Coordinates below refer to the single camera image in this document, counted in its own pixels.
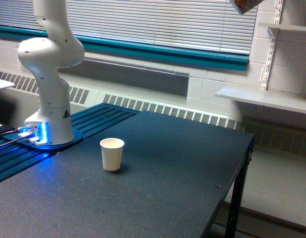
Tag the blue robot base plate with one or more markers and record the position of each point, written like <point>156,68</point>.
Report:
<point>30,142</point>

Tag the blue slotted aluminium rails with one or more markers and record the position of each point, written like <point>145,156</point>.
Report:
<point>15,158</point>

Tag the baseboard radiator vent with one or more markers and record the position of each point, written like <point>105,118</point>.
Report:
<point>273,137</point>

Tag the white lower wall shelf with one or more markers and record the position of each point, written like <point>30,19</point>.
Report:
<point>278,100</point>

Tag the black table leg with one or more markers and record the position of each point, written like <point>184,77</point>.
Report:
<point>237,194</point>

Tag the white upper wall shelf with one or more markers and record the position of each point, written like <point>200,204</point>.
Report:
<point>284,27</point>

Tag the teal window sill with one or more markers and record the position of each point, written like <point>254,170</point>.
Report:
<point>165,54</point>

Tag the white paper cup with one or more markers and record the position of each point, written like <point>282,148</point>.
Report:
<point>111,153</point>

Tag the white surface at left edge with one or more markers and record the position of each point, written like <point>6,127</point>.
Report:
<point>5,84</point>

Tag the clear plastic cup with nuts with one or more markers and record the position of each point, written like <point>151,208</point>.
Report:
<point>243,6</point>

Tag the white shelf bracket rail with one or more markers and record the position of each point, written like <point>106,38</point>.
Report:
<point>265,72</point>

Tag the white wall shelf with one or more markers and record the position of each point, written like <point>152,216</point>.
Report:
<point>284,27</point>
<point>278,100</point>

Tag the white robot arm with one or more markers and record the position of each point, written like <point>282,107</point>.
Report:
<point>43,56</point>

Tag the white window blinds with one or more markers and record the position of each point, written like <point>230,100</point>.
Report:
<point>205,25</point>

